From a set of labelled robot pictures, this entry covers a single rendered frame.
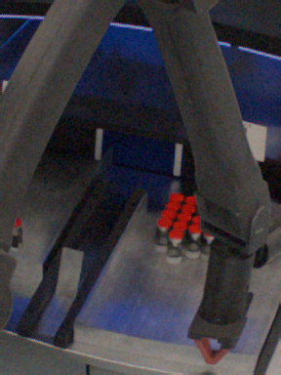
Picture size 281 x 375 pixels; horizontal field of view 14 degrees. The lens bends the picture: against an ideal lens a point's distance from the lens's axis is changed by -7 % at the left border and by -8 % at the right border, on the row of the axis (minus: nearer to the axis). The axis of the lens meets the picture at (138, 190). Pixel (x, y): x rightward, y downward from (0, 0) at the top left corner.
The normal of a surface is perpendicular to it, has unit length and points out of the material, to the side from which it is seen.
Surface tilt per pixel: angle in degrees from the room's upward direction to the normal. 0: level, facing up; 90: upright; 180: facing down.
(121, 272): 0
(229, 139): 88
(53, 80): 85
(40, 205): 0
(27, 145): 85
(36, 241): 0
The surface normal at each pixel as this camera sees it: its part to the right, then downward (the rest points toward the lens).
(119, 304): 0.06, -0.84
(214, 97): 0.68, 0.41
